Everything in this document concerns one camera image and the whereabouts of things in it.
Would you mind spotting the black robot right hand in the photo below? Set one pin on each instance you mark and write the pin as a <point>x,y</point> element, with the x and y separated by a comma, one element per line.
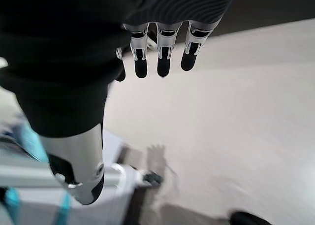
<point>61,50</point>

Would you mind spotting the white medical cart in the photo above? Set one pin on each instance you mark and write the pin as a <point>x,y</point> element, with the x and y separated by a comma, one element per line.
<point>29,173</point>

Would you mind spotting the cart caster wheel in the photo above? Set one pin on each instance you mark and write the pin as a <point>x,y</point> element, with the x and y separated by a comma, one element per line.
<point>150,178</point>

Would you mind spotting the black object at floor edge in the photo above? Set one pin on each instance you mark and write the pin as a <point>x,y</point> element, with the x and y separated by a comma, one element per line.
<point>248,218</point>

